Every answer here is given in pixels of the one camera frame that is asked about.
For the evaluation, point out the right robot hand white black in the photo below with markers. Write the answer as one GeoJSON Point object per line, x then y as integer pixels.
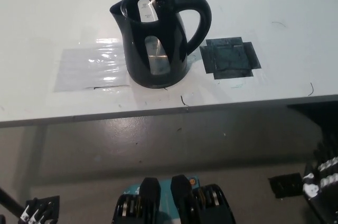
{"type": "Point", "coordinates": [323, 179]}

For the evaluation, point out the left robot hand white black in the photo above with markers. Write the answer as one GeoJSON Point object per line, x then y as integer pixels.
{"type": "Point", "coordinates": [35, 212]}

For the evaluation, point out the black electric kettle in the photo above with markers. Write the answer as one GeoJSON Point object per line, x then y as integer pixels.
{"type": "Point", "coordinates": [137, 57]}

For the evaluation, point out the robot body black teal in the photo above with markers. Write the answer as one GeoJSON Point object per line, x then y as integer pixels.
{"type": "Point", "coordinates": [182, 203]}

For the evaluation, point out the black metal stand leg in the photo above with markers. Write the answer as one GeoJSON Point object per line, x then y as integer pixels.
{"type": "Point", "coordinates": [9, 200]}

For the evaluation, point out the white table leg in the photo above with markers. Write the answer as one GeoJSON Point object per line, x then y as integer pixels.
{"type": "Point", "coordinates": [39, 150]}

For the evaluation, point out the clear plastic sheet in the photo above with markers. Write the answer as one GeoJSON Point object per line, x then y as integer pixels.
{"type": "Point", "coordinates": [87, 70]}

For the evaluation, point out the black tape patch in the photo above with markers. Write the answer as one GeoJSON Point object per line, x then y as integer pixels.
{"type": "Point", "coordinates": [229, 58]}

